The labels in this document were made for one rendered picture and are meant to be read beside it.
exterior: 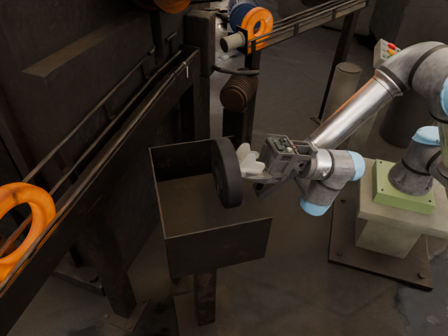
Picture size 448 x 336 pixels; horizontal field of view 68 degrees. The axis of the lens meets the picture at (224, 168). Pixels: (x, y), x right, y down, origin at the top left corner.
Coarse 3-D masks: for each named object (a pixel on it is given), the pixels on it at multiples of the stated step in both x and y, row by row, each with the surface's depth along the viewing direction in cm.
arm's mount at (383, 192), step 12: (372, 168) 136; (384, 168) 130; (372, 180) 132; (384, 180) 125; (384, 192) 120; (396, 192) 120; (432, 192) 121; (384, 204) 122; (396, 204) 121; (408, 204) 119; (420, 204) 118; (432, 204) 117
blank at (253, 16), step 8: (256, 8) 134; (248, 16) 134; (256, 16) 134; (264, 16) 137; (248, 24) 134; (264, 24) 140; (272, 24) 142; (248, 32) 136; (264, 32) 142; (256, 40) 141
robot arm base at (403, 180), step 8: (400, 160) 122; (392, 168) 125; (400, 168) 120; (408, 168) 116; (392, 176) 123; (400, 176) 120; (408, 176) 117; (416, 176) 116; (424, 176) 115; (432, 176) 116; (392, 184) 123; (400, 184) 120; (408, 184) 118; (416, 184) 117; (424, 184) 116; (432, 184) 119; (408, 192) 119; (416, 192) 118; (424, 192) 118
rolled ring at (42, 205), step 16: (0, 192) 58; (16, 192) 60; (32, 192) 63; (0, 208) 57; (32, 208) 68; (48, 208) 69; (32, 224) 69; (32, 240) 69; (16, 256) 66; (0, 272) 61
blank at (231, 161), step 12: (216, 144) 69; (228, 144) 68; (216, 156) 72; (228, 156) 66; (216, 168) 76; (228, 168) 66; (216, 180) 77; (228, 180) 66; (240, 180) 66; (228, 192) 67; (240, 192) 67; (228, 204) 69; (240, 204) 71
